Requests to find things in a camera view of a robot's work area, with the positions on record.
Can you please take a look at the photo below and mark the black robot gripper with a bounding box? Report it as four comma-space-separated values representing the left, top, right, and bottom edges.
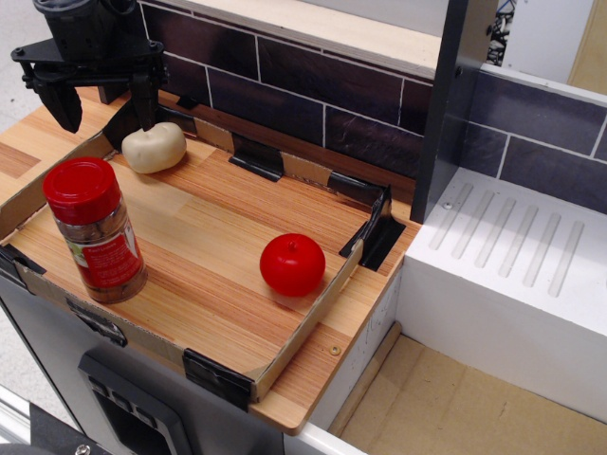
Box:
11, 1, 167, 133

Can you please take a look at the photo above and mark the red lidded basil spice bottle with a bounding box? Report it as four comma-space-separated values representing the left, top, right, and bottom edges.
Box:
43, 157, 147, 303

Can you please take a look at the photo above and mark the cardboard fence with black tape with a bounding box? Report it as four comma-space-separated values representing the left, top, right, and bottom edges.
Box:
1, 99, 417, 430

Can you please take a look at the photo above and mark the cream toy garlic bulb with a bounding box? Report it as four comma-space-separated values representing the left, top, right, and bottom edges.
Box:
121, 122, 187, 174

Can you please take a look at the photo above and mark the wooden ledge shelf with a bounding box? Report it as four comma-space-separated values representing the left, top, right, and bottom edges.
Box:
157, 1, 441, 80

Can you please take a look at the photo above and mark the red toy apple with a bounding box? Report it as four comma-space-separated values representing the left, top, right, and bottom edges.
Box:
259, 233, 326, 297

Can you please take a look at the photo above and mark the black oven control panel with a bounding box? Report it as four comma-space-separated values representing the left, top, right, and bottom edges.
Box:
79, 355, 192, 454

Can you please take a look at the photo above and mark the white sink drainboard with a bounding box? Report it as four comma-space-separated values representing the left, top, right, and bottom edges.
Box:
396, 169, 606, 421

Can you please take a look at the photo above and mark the dark grey vertical post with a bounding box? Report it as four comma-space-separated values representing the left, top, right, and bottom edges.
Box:
411, 0, 497, 224

